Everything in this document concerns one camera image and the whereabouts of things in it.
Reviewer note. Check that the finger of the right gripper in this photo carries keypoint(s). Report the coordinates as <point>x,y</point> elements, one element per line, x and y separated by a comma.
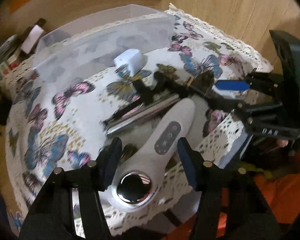
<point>235,85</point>
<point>215,100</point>

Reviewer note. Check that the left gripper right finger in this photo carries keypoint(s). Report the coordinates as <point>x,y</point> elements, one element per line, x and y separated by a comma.
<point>248,215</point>

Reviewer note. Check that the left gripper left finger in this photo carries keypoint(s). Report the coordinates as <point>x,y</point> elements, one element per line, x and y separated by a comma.
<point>51,214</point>

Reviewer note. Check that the black hair clip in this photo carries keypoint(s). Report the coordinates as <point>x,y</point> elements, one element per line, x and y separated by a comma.
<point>200,85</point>

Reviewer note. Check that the white handheld massager device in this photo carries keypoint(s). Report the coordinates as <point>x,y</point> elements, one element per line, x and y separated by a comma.
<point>138,180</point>

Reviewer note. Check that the white charger plug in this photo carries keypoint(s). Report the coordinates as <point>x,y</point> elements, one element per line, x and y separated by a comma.
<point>129,62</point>

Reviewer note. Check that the silver metal clip bar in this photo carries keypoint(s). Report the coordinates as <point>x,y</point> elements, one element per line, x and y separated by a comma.
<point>141,115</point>

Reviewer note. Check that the person's hand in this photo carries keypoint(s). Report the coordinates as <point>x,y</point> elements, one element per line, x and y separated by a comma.
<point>282,142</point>

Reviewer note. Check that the clear plastic storage box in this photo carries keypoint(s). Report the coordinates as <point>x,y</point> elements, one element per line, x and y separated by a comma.
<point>89,44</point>

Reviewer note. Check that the butterfly print lace cloth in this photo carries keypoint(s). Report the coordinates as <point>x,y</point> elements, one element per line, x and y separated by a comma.
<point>52,125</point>

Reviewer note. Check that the small white box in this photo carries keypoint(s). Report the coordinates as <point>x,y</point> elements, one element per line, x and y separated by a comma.
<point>31,40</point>

